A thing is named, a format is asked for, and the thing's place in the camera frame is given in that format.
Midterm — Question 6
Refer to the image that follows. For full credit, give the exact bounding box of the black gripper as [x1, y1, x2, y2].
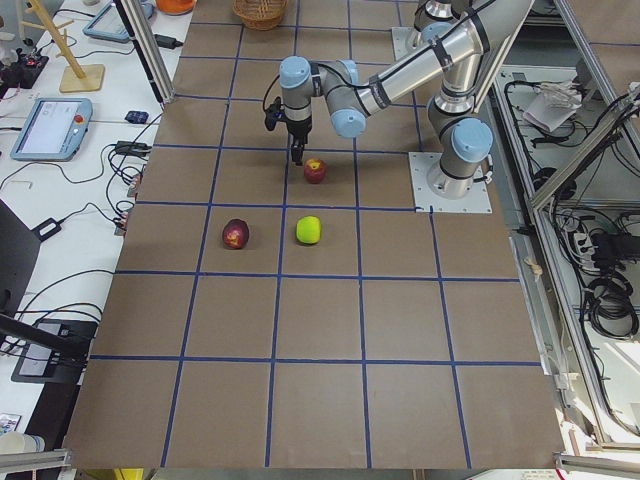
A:
[285, 118, 311, 165]

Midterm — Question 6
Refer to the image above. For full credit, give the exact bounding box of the red yellow apple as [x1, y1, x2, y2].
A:
[303, 158, 327, 184]

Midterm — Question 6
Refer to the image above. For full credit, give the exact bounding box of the green apple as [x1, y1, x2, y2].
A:
[295, 215, 322, 245]

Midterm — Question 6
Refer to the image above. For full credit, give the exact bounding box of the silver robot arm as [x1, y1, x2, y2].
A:
[263, 0, 532, 200]
[407, 0, 469, 49]

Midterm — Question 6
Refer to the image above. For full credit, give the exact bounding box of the woven wicker basket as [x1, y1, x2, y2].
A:
[232, 0, 288, 31]

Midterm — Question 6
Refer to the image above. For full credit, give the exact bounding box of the dark red apple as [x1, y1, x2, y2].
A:
[222, 219, 250, 250]

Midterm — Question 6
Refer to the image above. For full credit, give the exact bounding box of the small blue device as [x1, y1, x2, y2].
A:
[124, 110, 149, 124]

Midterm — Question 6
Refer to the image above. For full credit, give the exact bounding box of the black power adapter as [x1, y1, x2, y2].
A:
[154, 34, 184, 50]

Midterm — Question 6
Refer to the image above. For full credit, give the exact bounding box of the orange bucket with lid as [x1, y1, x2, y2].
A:
[155, 0, 196, 15]

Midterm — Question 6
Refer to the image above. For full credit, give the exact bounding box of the wooden stand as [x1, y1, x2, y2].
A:
[24, 0, 106, 94]

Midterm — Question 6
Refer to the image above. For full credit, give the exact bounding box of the far blue teach pendant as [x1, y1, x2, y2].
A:
[82, 2, 130, 43]

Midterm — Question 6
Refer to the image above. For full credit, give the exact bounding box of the blue teach pendant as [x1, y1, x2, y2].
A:
[82, 2, 130, 43]
[10, 98, 93, 162]

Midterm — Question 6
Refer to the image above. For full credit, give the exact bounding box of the near blue teach pendant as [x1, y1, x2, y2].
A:
[10, 98, 93, 162]

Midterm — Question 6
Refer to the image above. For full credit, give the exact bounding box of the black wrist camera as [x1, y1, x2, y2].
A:
[264, 96, 284, 131]

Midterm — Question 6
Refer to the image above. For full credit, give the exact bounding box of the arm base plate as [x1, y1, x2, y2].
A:
[408, 152, 492, 215]
[391, 27, 423, 61]

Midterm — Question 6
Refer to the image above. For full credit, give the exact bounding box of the aluminium frame post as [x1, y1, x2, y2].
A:
[115, 0, 175, 105]

